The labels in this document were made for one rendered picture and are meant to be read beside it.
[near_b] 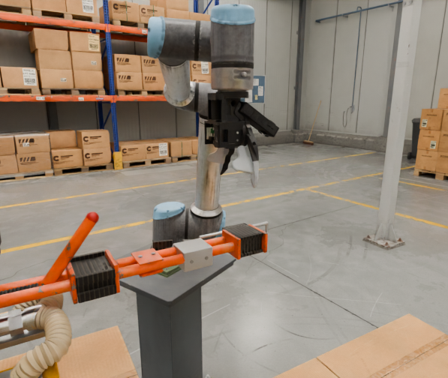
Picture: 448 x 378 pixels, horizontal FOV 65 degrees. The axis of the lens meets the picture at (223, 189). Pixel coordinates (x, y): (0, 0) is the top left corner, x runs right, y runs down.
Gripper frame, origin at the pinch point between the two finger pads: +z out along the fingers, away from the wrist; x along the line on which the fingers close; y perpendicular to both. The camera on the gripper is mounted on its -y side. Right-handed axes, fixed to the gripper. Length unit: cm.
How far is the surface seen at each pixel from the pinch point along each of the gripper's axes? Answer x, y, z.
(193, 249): 3.0, 13.4, 13.0
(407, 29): -159, -285, -82
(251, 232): 2.8, -1.9, 12.2
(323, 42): -867, -870, -204
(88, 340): -16, 35, 41
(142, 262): 3.4, 24.8, 13.1
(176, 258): 3.6, 17.5, 13.9
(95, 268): 2.1, 33.4, 12.8
